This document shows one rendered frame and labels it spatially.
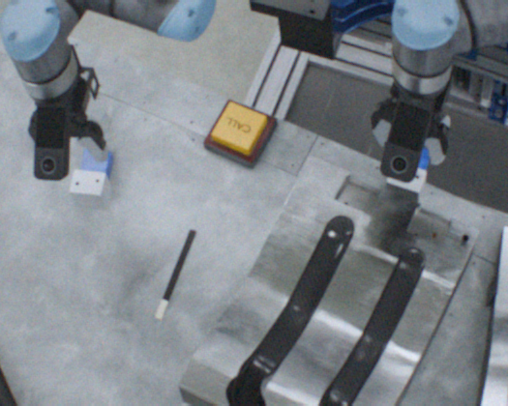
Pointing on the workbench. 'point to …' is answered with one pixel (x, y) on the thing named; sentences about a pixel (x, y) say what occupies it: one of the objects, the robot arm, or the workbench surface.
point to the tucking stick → (175, 274)
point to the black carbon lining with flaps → (270, 362)
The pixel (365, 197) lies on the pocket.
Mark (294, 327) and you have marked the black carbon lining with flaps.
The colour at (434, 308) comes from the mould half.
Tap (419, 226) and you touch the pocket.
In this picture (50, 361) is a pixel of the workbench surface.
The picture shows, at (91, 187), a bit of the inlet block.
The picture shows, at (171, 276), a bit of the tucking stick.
